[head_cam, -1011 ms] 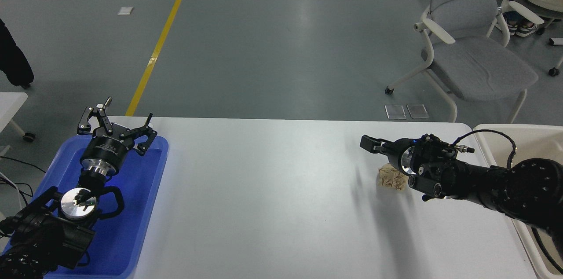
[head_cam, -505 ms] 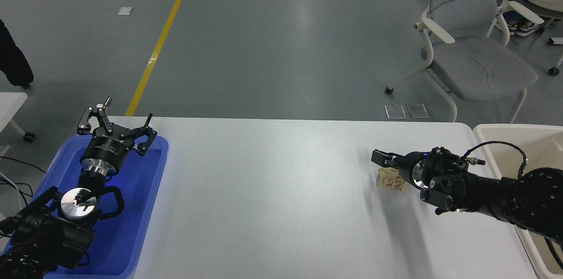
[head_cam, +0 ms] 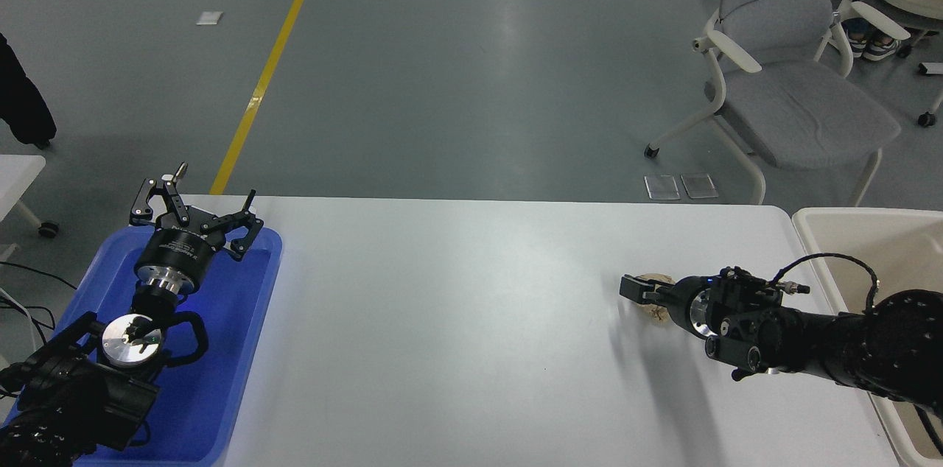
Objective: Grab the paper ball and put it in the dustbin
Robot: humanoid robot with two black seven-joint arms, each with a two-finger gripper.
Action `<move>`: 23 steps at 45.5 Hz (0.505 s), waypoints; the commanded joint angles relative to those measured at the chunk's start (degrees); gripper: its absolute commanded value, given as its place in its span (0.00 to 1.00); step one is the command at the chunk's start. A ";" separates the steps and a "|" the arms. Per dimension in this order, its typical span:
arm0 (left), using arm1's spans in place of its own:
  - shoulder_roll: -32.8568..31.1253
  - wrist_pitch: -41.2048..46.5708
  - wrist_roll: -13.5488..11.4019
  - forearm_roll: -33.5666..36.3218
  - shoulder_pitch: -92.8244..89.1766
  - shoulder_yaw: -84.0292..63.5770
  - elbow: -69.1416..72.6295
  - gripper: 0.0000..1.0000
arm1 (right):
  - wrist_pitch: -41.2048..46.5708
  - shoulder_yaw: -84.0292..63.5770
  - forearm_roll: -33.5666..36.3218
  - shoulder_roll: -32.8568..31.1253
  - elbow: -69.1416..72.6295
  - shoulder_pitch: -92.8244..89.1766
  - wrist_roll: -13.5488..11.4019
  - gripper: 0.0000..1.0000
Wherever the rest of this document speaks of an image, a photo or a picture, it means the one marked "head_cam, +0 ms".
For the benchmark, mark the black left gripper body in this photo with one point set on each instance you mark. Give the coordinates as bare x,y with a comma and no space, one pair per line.
175,253

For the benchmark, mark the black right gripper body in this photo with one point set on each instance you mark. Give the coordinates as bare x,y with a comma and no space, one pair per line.
681,301

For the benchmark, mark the tan paper ball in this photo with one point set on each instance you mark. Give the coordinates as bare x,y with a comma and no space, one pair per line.
658,313

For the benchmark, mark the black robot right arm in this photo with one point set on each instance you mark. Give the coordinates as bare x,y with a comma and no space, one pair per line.
847,345

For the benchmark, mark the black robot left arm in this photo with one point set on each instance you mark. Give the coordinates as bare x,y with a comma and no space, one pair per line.
70,397

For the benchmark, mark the clear square floor plate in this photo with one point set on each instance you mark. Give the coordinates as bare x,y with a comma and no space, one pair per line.
698,185
662,187

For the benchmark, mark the blue plastic tray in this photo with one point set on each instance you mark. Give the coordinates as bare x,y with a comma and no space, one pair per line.
221,349

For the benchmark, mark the small white wheeled table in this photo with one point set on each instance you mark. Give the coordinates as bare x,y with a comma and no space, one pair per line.
18,180

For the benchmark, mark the large pale bin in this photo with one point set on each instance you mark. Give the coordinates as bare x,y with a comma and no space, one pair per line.
832,246

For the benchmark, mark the grey office chair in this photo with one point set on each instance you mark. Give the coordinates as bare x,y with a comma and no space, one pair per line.
796,106

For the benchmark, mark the white frame chair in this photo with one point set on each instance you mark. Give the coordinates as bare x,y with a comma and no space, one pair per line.
869,14

